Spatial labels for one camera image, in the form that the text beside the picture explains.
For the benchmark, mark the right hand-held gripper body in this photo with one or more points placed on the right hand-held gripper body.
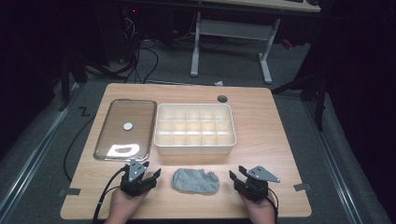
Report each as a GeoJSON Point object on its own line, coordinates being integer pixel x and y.
{"type": "Point", "coordinates": [253, 186]}

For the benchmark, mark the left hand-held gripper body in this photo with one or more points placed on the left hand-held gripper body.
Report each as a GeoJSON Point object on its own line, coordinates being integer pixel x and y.
{"type": "Point", "coordinates": [134, 182]}

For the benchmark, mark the grey sock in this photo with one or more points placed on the grey sock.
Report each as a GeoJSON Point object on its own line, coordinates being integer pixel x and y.
{"type": "Point", "coordinates": [194, 182]}

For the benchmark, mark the white divided storage box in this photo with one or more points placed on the white divided storage box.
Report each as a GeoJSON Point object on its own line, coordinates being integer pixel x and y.
{"type": "Point", "coordinates": [194, 149]}

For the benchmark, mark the person's left hand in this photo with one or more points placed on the person's left hand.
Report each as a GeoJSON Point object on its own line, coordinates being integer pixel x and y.
{"type": "Point", "coordinates": [124, 203]}

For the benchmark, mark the person's right hand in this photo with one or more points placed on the person's right hand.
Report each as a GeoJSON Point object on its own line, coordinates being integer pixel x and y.
{"type": "Point", "coordinates": [260, 210]}

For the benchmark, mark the clear plastic box lid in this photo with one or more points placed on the clear plastic box lid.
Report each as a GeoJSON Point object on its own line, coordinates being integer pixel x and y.
{"type": "Point", "coordinates": [130, 140]}

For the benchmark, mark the grey tape strip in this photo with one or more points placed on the grey tape strip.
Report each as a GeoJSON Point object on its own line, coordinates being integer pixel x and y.
{"type": "Point", "coordinates": [70, 192]}
{"type": "Point", "coordinates": [302, 187]}

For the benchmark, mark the white paper scrap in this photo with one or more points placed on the white paper scrap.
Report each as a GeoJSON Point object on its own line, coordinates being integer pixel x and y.
{"type": "Point", "coordinates": [219, 83]}

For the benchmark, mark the black metal stand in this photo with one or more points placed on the black metal stand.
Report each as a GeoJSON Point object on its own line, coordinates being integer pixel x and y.
{"type": "Point", "coordinates": [319, 105]}
{"type": "Point", "coordinates": [66, 84]}

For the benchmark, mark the small red object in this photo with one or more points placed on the small red object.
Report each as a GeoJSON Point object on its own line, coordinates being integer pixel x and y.
{"type": "Point", "coordinates": [286, 44]}

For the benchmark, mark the metal floor rail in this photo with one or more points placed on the metal floor rail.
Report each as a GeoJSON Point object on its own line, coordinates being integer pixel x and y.
{"type": "Point", "coordinates": [333, 168]}
{"type": "Point", "coordinates": [34, 155]}

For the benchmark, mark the white metal frame desk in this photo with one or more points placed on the white metal frame desk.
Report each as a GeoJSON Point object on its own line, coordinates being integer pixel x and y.
{"type": "Point", "coordinates": [233, 29]}

